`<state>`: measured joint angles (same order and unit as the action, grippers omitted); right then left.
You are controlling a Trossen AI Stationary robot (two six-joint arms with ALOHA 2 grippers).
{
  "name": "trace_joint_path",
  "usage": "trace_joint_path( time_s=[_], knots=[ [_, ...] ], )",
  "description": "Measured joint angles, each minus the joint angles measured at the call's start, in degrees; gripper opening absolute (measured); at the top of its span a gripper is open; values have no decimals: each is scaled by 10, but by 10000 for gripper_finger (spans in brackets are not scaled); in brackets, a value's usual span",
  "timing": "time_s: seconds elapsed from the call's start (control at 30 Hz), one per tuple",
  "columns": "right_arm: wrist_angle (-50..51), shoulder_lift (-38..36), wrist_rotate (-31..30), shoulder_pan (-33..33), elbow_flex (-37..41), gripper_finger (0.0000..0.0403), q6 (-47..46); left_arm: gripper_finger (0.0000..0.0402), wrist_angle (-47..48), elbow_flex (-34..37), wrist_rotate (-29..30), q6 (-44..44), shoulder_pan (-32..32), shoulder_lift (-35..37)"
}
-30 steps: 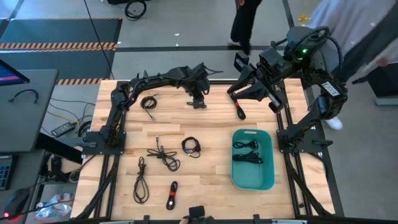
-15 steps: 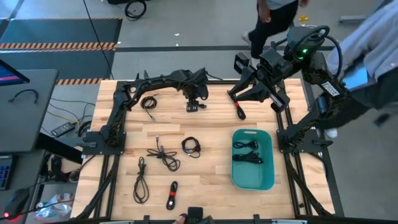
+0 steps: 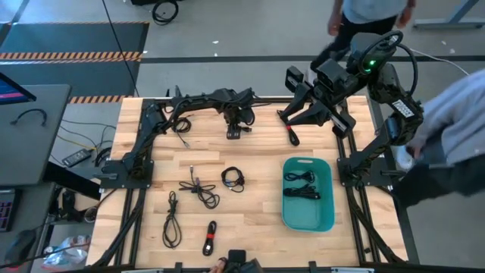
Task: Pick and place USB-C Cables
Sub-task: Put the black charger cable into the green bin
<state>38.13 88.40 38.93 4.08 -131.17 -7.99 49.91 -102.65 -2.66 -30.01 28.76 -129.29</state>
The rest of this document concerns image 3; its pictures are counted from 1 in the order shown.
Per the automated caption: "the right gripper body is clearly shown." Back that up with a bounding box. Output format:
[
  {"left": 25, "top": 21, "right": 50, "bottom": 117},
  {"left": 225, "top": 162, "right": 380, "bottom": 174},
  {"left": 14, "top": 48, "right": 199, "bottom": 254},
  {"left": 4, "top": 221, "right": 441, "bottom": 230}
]
[{"left": 286, "top": 58, "right": 359, "bottom": 139}]

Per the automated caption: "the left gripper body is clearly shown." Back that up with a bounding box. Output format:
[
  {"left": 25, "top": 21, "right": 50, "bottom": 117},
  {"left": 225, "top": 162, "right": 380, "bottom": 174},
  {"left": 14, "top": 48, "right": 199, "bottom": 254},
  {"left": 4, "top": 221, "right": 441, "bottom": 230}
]
[{"left": 225, "top": 105, "right": 255, "bottom": 140}]

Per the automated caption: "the black cable with red tie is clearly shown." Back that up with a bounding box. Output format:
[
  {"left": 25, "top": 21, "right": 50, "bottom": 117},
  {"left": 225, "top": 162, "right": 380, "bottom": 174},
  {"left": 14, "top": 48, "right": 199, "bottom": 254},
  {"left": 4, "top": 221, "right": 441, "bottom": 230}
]
[
  {"left": 277, "top": 108, "right": 301, "bottom": 148},
  {"left": 202, "top": 220, "right": 218, "bottom": 257}
]

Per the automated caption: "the black cable with silver plug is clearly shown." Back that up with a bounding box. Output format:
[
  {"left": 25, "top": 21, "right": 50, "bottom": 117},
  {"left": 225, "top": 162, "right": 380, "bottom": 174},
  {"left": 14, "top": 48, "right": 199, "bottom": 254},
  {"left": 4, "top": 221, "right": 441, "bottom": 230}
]
[{"left": 172, "top": 117, "right": 192, "bottom": 149}]

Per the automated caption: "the thin black USB cable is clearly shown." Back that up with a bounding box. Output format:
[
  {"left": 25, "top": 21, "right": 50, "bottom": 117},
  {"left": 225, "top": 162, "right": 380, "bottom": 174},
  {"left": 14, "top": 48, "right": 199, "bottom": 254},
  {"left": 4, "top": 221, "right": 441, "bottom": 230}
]
[
  {"left": 283, "top": 170, "right": 317, "bottom": 184},
  {"left": 283, "top": 184, "right": 320, "bottom": 193}
]

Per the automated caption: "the black cable with purple tie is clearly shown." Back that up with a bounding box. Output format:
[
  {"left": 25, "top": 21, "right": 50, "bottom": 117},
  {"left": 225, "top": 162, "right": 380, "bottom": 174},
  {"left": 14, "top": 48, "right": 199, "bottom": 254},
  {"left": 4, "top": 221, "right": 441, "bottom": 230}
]
[{"left": 178, "top": 165, "right": 221, "bottom": 210}]

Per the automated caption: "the teal plastic bin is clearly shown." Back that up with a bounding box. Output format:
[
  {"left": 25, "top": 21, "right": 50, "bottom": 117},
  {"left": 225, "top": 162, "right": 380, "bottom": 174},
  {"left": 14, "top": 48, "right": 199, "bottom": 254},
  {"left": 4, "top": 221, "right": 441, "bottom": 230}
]
[{"left": 281, "top": 156, "right": 336, "bottom": 234}]

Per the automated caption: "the long thin black cable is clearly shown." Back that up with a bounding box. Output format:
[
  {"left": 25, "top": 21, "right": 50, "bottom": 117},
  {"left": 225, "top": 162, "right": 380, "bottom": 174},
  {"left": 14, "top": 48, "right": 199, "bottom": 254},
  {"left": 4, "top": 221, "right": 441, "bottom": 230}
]
[{"left": 162, "top": 190, "right": 183, "bottom": 250}]

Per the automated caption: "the black table clamp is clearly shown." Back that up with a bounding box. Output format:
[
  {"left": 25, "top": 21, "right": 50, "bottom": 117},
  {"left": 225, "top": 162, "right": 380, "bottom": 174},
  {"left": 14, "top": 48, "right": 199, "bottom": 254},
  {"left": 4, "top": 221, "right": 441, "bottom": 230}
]
[{"left": 165, "top": 84, "right": 183, "bottom": 104}]

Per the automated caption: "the person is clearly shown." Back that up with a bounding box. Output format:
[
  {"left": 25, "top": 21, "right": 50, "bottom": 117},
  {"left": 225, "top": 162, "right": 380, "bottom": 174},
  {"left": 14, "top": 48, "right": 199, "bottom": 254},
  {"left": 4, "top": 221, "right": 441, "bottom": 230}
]
[
  {"left": 309, "top": 0, "right": 417, "bottom": 73},
  {"left": 392, "top": 69, "right": 485, "bottom": 209}
]

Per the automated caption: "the black device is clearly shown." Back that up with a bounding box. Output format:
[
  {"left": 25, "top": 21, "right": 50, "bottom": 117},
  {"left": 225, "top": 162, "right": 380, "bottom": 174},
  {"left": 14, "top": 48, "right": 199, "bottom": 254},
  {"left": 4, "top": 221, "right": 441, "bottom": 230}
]
[{"left": 226, "top": 249, "right": 264, "bottom": 273}]

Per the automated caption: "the person's hand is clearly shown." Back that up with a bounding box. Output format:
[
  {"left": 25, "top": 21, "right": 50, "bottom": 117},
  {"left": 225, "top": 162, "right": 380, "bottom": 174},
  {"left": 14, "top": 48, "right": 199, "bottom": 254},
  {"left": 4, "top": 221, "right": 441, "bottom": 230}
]
[{"left": 207, "top": 256, "right": 229, "bottom": 273}]

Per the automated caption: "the black remote on floor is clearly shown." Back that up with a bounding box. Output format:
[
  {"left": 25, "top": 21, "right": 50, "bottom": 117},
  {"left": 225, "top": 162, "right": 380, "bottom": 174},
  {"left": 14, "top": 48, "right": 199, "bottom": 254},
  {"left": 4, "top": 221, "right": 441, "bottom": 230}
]
[{"left": 61, "top": 148, "right": 93, "bottom": 168}]

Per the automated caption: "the black desk support bar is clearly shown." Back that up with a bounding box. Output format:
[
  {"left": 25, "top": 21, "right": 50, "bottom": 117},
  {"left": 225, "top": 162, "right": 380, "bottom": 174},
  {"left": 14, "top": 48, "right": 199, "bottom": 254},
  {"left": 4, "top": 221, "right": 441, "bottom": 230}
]
[{"left": 43, "top": 162, "right": 102, "bottom": 202}]

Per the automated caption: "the black hazard-striped floor mat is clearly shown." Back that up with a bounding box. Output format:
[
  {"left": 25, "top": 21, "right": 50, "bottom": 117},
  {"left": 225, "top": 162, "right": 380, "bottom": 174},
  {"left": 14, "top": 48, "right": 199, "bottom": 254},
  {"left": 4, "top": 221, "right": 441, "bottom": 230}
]
[{"left": 0, "top": 20, "right": 150, "bottom": 105}]

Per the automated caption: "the clear plastic bag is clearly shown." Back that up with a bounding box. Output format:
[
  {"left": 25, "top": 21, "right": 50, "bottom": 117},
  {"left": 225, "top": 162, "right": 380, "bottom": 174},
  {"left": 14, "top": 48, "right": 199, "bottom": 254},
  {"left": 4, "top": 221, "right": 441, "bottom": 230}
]
[{"left": 40, "top": 234, "right": 92, "bottom": 272}]

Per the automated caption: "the computer monitor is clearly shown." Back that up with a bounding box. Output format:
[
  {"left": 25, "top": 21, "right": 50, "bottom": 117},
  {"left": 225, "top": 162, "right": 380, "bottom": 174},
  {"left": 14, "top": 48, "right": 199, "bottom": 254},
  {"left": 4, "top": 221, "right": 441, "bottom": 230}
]
[{"left": 0, "top": 71, "right": 38, "bottom": 106}]

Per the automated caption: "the keyboard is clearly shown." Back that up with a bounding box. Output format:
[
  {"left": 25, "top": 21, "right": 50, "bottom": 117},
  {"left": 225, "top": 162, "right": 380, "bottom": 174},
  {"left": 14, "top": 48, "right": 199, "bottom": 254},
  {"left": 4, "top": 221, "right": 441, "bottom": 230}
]
[{"left": 0, "top": 188, "right": 19, "bottom": 233}]

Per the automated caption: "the black computer mouse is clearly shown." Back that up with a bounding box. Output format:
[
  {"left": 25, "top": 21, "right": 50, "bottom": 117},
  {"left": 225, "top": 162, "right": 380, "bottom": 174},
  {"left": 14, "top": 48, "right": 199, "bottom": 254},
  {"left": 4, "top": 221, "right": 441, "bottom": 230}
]
[{"left": 2, "top": 228, "right": 38, "bottom": 268}]

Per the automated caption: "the white floor cable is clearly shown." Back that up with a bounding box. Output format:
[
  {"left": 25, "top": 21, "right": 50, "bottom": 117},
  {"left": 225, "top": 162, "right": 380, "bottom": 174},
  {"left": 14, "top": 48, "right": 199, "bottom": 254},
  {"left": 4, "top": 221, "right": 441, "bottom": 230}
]
[{"left": 408, "top": 47, "right": 471, "bottom": 79}]

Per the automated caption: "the coiled black floor cable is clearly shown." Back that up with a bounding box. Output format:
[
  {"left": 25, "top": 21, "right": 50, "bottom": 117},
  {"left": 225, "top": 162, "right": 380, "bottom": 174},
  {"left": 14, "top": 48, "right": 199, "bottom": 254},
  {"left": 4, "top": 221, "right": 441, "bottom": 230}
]
[{"left": 152, "top": 0, "right": 180, "bottom": 27}]

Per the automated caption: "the hanging black cable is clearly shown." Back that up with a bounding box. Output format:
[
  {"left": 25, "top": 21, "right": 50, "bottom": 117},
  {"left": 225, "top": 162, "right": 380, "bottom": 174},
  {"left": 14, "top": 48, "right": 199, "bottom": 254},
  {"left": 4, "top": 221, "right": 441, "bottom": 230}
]
[{"left": 100, "top": 0, "right": 140, "bottom": 98}]

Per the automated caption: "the thin yellow floor wire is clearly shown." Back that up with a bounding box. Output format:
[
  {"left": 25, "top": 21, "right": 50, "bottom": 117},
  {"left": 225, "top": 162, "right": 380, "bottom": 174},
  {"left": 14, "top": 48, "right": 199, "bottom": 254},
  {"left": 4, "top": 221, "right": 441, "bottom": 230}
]
[{"left": 56, "top": 134, "right": 98, "bottom": 152}]

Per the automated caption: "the short curved black cable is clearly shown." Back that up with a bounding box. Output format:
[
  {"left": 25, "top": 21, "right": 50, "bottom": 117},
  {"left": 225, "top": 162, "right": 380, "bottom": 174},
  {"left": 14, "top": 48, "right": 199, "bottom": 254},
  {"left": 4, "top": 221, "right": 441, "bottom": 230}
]
[{"left": 10, "top": 108, "right": 48, "bottom": 127}]

